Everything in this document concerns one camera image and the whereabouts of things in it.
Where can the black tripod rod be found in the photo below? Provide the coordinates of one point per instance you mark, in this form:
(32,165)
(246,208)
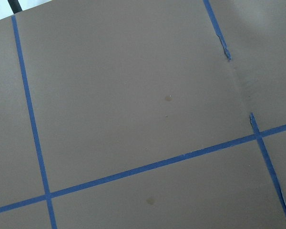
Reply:
(15,6)

